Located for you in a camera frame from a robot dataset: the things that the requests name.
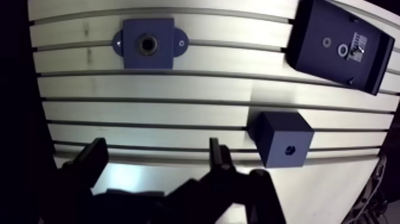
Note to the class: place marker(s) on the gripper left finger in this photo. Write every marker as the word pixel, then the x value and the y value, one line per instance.
pixel 89 165

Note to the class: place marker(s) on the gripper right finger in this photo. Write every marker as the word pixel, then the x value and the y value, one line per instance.
pixel 218 187

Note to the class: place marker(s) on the dark blue-grey housing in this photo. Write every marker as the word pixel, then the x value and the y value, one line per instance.
pixel 149 43

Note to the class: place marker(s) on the steel bearing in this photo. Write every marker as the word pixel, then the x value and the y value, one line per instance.
pixel 343 50

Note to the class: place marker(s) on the dark blue-grey block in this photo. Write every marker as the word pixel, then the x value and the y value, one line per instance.
pixel 282 139

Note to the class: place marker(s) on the dark blue-grey tray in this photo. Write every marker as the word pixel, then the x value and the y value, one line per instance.
pixel 339 47

